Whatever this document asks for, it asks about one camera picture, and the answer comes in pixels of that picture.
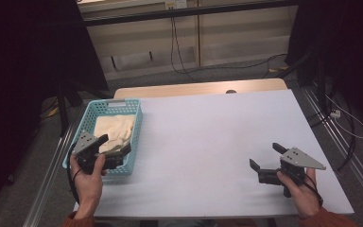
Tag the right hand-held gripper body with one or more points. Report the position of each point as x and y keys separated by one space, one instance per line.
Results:
x=296 y=159

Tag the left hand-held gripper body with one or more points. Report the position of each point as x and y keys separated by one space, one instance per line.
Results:
x=86 y=145

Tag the cream garment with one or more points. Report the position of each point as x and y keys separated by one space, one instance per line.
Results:
x=115 y=130

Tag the light blue plastic basket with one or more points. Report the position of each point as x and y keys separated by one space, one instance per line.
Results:
x=132 y=132

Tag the person's right hand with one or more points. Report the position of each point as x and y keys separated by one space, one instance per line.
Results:
x=302 y=197

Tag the person's left hand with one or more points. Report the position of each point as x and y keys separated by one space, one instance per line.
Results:
x=86 y=189

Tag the white table sheet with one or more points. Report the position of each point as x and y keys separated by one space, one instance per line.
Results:
x=217 y=157

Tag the black metal stand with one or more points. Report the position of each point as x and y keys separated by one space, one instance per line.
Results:
x=63 y=110

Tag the white power adapter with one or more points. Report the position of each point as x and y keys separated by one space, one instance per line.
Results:
x=335 y=113

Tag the round table grommet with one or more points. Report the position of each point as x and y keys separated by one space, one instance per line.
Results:
x=231 y=91

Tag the wooden table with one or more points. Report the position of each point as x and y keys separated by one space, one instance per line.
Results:
x=186 y=89

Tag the black curtain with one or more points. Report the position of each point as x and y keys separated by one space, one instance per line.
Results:
x=343 y=47
x=22 y=63

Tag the black horizontal bar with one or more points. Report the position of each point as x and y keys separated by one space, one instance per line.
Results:
x=186 y=12

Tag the aluminium rail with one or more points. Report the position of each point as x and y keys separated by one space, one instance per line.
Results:
x=48 y=183
x=337 y=138

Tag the white wall outlet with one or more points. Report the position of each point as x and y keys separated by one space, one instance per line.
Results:
x=176 y=4

